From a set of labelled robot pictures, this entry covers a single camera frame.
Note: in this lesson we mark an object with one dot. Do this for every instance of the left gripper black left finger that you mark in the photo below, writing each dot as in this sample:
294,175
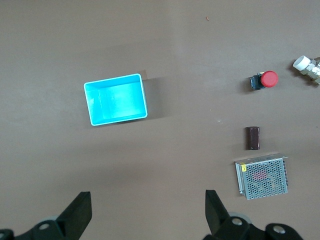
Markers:
72,217

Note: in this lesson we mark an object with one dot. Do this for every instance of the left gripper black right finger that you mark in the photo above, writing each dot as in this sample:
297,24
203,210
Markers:
217,215

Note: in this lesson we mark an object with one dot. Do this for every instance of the red push button switch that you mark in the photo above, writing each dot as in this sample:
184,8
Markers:
268,78

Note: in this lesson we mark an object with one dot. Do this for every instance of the perforated metal power supply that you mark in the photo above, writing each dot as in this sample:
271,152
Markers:
262,178

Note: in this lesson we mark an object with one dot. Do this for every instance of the dark brown rectangular block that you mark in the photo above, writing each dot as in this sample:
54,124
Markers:
253,138

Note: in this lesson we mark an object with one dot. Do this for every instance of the cyan plastic box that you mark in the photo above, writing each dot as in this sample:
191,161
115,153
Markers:
117,100

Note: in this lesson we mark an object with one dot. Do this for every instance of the metal valve with white caps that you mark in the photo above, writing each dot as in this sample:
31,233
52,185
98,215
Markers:
306,66

